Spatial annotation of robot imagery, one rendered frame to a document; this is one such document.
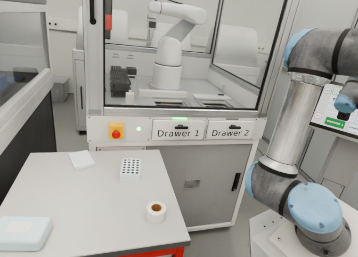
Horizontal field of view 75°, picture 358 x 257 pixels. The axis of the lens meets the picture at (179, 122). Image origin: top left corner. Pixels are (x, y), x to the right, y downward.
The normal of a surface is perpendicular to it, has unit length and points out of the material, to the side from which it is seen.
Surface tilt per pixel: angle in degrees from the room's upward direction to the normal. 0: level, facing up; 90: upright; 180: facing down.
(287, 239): 42
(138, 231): 0
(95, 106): 90
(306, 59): 77
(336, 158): 90
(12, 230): 0
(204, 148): 90
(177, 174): 90
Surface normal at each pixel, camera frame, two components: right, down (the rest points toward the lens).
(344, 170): -0.56, 0.27
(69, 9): 0.20, 0.41
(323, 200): -0.41, -0.56
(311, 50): -0.74, 0.00
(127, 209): 0.12, -0.91
